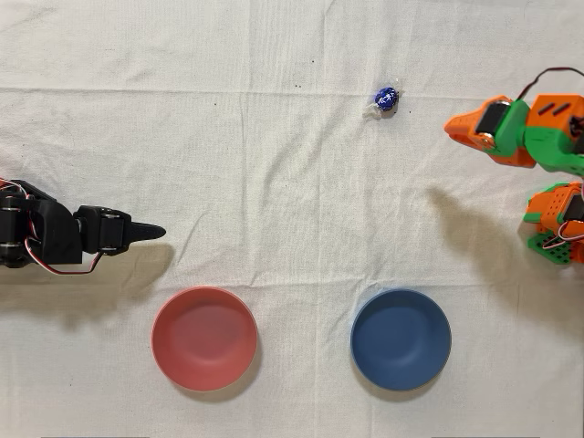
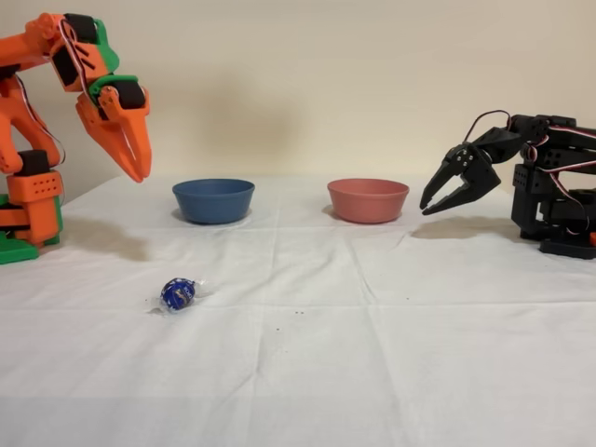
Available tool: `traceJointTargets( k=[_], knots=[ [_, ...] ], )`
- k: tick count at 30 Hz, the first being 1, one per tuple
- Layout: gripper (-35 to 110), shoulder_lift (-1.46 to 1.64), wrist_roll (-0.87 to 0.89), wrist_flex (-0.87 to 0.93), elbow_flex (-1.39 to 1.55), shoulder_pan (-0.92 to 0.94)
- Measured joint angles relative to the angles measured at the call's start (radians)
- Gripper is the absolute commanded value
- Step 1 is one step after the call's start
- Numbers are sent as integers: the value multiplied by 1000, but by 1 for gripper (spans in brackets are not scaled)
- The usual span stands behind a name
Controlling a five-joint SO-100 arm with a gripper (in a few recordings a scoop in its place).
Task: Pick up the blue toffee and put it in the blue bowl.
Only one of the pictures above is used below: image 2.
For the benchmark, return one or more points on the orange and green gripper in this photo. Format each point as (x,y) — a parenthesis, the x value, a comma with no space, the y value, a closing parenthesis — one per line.
(131,122)

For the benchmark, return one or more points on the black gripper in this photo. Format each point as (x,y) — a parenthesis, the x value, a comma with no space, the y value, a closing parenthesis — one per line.
(480,173)

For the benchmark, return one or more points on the blue candy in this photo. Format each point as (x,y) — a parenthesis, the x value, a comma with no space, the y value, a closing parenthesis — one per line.
(177,295)

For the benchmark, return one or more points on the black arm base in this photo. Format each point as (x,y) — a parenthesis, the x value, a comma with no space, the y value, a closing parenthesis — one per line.
(568,247)

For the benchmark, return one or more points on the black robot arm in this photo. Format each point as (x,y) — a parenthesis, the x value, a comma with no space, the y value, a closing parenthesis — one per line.
(559,191)

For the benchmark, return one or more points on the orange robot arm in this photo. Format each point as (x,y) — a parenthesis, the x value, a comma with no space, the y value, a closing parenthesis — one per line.
(28,46)

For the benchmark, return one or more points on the green arm base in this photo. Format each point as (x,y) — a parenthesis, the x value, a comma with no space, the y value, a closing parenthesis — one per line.
(18,253)

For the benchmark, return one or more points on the pink bowl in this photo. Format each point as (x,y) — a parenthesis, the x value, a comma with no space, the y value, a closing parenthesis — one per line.
(368,202)

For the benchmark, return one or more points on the blue bowl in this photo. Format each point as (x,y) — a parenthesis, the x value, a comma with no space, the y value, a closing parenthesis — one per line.
(213,202)

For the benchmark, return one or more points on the white tablecloth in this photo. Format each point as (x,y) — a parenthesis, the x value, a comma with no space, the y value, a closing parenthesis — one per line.
(298,372)

